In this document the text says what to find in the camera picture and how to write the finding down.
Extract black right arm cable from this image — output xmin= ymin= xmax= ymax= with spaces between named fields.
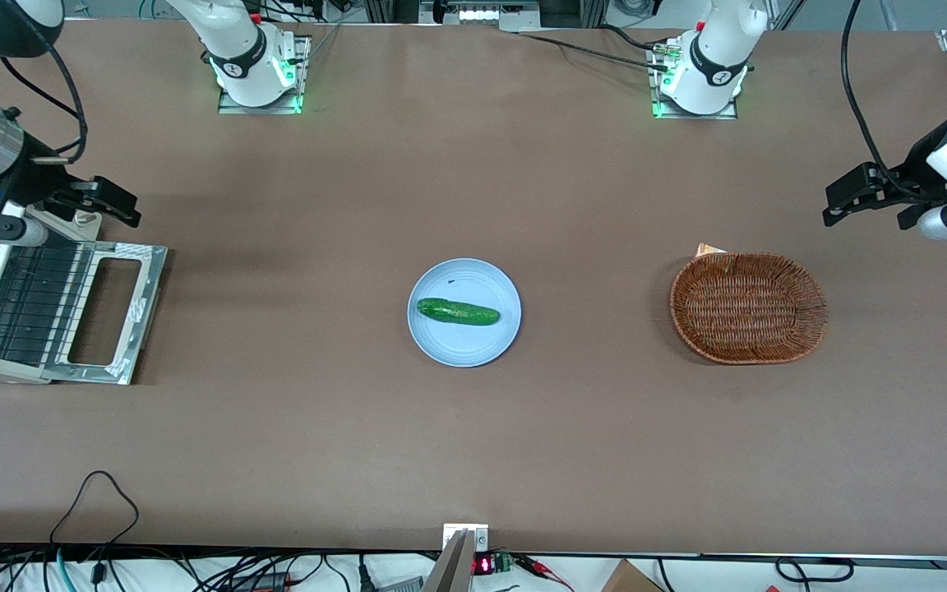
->
xmin=0 ymin=41 xmax=89 ymax=165

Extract light blue plate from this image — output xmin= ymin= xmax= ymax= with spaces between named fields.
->
xmin=407 ymin=258 xmax=522 ymax=368

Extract green cucumber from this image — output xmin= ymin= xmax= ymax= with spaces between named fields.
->
xmin=416 ymin=298 xmax=501 ymax=327

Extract brown cardboard box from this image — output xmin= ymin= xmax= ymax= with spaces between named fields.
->
xmin=601 ymin=559 xmax=665 ymax=592

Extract thin black looped cable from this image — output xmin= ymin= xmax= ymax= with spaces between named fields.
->
xmin=49 ymin=470 xmax=141 ymax=547

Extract black coiled cable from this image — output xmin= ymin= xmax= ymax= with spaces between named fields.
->
xmin=774 ymin=557 xmax=855 ymax=584

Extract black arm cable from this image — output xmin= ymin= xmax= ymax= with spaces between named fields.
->
xmin=0 ymin=41 xmax=89 ymax=165
xmin=840 ymin=0 xmax=939 ymax=203

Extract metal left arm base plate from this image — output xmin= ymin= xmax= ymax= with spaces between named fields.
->
xmin=647 ymin=41 xmax=740 ymax=121

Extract brown wicker basket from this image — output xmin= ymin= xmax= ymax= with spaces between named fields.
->
xmin=669 ymin=252 xmax=829 ymax=366

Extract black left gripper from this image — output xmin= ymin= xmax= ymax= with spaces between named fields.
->
xmin=822 ymin=118 xmax=947 ymax=232

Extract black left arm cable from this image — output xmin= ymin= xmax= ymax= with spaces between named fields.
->
xmin=840 ymin=0 xmax=939 ymax=203

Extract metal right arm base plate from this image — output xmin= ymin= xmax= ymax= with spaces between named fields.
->
xmin=217 ymin=35 xmax=312 ymax=115

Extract black power adapter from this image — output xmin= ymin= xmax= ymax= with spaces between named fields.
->
xmin=229 ymin=571 xmax=295 ymax=592

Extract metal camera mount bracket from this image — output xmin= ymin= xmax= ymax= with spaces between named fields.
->
xmin=424 ymin=523 xmax=491 ymax=592

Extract oven wire rack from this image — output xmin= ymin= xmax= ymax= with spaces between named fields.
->
xmin=0 ymin=245 xmax=95 ymax=368

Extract black cable to base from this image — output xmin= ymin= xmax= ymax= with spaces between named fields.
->
xmin=520 ymin=25 xmax=673 ymax=73

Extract white power strip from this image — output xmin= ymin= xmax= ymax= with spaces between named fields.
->
xmin=419 ymin=0 xmax=542 ymax=34

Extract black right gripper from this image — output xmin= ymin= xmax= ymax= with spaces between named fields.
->
xmin=0 ymin=132 xmax=143 ymax=229

